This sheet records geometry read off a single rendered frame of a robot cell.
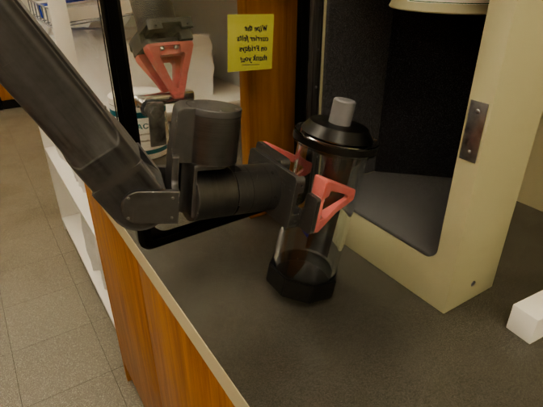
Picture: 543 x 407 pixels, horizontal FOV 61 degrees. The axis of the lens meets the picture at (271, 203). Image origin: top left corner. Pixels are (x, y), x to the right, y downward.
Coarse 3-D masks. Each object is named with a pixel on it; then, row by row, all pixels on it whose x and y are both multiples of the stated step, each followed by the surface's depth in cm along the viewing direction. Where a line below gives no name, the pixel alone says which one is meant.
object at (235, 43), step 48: (144, 0) 54; (192, 0) 57; (240, 0) 61; (288, 0) 65; (144, 48) 56; (192, 48) 60; (240, 48) 64; (288, 48) 68; (144, 96) 59; (192, 96) 62; (240, 96) 67; (288, 96) 72; (144, 144) 61; (240, 144) 70; (288, 144) 76
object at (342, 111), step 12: (336, 108) 55; (348, 108) 55; (312, 120) 56; (324, 120) 57; (336, 120) 55; (348, 120) 56; (312, 132) 55; (324, 132) 54; (336, 132) 53; (348, 132) 54; (360, 132) 54; (348, 144) 53; (360, 144) 54
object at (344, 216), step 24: (336, 144) 53; (312, 168) 55; (336, 168) 54; (360, 168) 56; (336, 192) 56; (336, 216) 57; (288, 240) 60; (312, 240) 59; (336, 240) 59; (288, 264) 61; (312, 264) 60; (336, 264) 62
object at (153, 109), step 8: (152, 104) 58; (160, 104) 59; (152, 112) 58; (160, 112) 59; (152, 120) 59; (160, 120) 59; (152, 128) 59; (160, 128) 60; (152, 136) 60; (160, 136) 60; (152, 144) 60; (160, 144) 61
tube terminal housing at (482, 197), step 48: (528, 0) 45; (480, 48) 49; (528, 48) 49; (480, 96) 50; (528, 96) 52; (480, 144) 52; (528, 144) 57; (480, 192) 55; (384, 240) 70; (480, 240) 60; (432, 288) 64; (480, 288) 66
